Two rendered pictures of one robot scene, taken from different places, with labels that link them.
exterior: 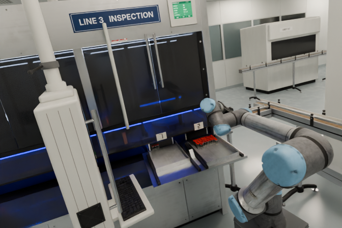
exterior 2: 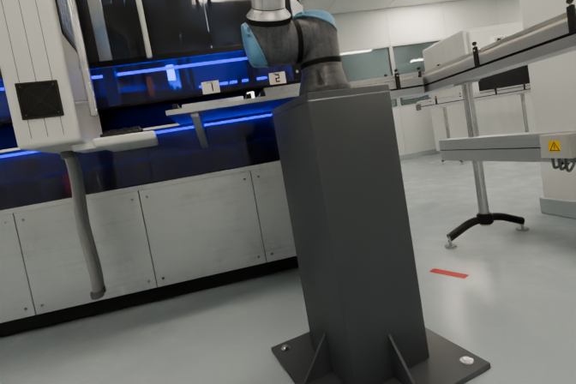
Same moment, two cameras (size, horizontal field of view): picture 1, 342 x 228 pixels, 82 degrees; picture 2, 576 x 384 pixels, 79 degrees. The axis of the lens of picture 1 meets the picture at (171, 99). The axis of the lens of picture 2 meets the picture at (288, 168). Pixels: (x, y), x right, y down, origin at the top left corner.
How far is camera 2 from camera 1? 111 cm
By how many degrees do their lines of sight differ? 12
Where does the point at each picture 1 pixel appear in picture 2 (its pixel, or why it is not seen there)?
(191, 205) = (268, 230)
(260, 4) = (460, 14)
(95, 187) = (50, 51)
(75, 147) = not seen: outside the picture
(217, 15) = (381, 32)
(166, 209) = (220, 228)
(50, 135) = not seen: outside the picture
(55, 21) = not seen: outside the picture
